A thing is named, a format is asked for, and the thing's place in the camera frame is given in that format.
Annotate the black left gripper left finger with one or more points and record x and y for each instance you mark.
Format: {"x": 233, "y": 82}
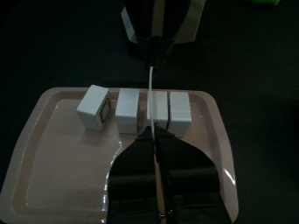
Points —
{"x": 133, "y": 175}

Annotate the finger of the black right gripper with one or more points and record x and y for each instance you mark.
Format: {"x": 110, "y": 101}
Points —
{"x": 177, "y": 23}
{"x": 141, "y": 26}

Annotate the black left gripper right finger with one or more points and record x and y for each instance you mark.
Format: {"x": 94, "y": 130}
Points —
{"x": 191, "y": 180}

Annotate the white toy sushi piece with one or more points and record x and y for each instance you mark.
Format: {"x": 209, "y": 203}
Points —
{"x": 127, "y": 110}
{"x": 93, "y": 105}
{"x": 179, "y": 112}

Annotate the pink plastic tray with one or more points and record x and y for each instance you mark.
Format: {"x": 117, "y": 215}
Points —
{"x": 62, "y": 163}

